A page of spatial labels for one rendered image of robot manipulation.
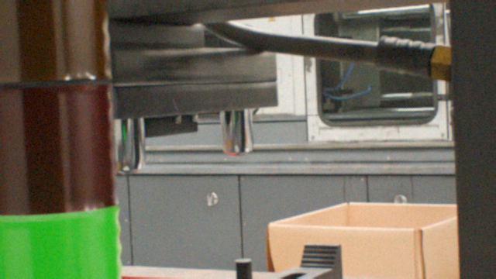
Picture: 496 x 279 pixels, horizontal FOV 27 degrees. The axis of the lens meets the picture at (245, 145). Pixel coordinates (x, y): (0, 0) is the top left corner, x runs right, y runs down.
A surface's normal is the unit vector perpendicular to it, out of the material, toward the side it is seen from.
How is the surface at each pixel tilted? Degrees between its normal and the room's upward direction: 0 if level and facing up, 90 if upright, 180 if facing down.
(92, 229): 76
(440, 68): 119
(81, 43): 104
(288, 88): 90
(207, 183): 90
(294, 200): 90
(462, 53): 90
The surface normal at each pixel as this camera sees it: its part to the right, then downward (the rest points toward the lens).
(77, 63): 0.68, 0.25
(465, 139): -0.47, 0.07
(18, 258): -0.29, -0.18
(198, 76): 0.88, -0.02
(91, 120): 0.74, -0.25
